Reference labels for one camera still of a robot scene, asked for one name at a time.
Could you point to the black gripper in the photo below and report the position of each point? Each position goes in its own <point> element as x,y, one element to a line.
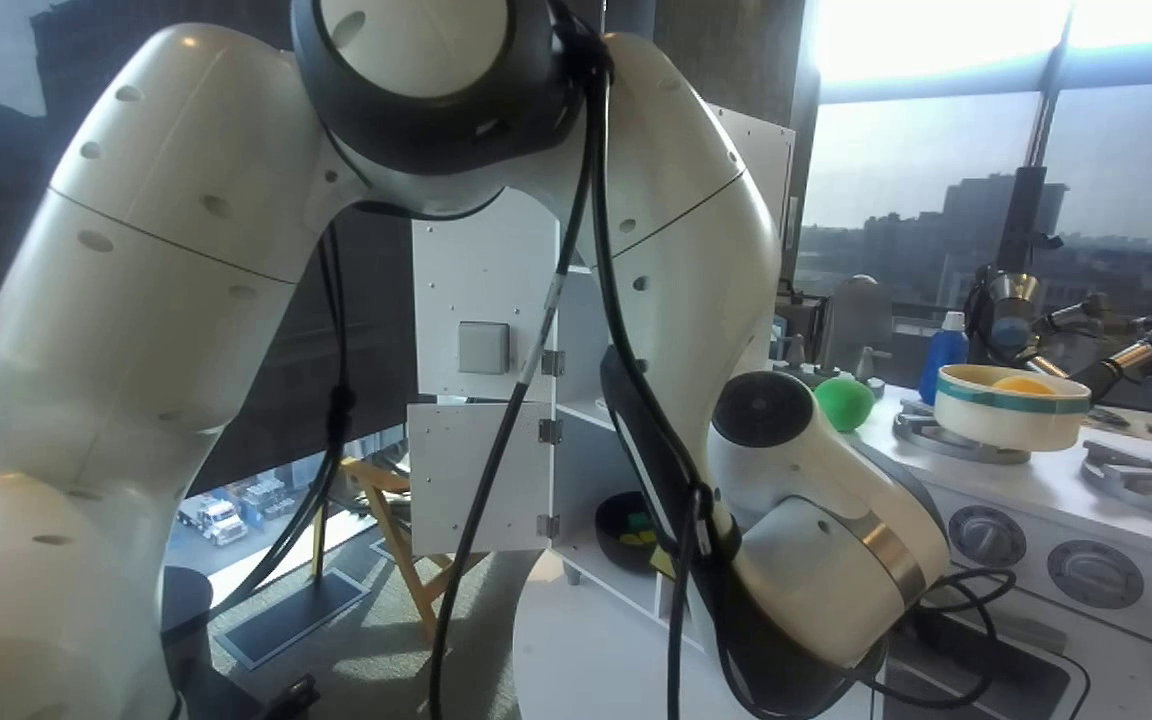
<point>797,686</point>

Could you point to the short white fridge door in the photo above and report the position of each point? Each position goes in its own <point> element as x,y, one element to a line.
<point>470,480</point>

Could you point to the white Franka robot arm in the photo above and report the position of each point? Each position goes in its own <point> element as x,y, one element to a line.
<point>179,265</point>

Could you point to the black pan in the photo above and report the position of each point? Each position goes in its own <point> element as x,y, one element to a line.
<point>621,523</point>

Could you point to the grey round stove knob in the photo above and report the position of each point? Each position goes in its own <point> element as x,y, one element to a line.
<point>994,539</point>
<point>1096,572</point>

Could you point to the green toy ball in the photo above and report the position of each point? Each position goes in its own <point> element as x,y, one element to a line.
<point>851,404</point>

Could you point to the white bowl with green stripe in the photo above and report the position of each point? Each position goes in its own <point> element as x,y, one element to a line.
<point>1011,422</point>

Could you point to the white oven door with window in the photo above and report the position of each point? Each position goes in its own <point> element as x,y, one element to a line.
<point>1137,653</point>

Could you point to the blue bottle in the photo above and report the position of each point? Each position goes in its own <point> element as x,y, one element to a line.
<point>940,364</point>

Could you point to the grey toy faucet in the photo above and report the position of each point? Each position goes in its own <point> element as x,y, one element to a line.
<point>856,322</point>

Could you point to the wooden folding chair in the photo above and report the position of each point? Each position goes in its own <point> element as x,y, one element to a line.
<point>401,562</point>

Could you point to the grey metal pole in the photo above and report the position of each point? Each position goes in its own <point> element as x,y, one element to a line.
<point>1028,203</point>

